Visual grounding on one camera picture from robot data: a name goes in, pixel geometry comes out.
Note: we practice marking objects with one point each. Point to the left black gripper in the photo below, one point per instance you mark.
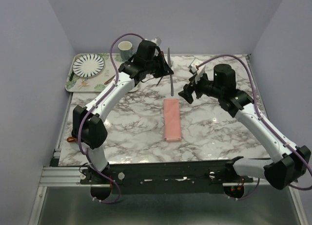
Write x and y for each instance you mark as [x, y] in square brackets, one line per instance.
[165, 69]

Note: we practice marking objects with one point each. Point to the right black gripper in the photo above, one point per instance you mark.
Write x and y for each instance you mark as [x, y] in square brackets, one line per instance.
[194, 84]

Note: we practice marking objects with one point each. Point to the pink cloth napkin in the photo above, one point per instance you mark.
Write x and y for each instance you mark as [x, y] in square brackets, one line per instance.
[172, 121]

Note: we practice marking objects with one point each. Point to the black silver fork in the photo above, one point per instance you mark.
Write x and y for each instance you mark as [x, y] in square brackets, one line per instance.
[170, 65]

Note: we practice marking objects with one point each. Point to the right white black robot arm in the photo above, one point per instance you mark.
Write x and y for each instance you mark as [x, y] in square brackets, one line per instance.
[287, 160]

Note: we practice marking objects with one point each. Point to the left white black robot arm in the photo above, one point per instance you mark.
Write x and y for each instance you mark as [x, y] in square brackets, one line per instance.
[88, 121]

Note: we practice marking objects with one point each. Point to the green ceramic mug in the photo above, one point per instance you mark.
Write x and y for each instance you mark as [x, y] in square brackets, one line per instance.
[126, 50]

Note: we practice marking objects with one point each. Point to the copper knife on tray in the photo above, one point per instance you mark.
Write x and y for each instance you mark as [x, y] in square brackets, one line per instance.
[109, 80]

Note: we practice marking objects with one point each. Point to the striped white plate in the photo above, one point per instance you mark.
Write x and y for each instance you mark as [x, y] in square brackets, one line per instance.
[88, 65]

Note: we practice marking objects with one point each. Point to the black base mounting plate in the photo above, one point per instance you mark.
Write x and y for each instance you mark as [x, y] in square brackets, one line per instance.
[165, 178]

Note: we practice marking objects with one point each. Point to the leaf pattern serving tray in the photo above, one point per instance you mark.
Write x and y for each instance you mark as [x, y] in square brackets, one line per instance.
[77, 84]

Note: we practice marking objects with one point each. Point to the orange patterned teacup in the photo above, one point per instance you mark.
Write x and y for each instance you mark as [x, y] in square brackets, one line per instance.
[70, 139]

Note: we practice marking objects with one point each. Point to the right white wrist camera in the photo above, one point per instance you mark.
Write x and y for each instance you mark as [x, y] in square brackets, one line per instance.
[196, 71]

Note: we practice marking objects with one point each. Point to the aluminium rail frame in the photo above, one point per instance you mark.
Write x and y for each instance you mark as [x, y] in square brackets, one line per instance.
[62, 200]

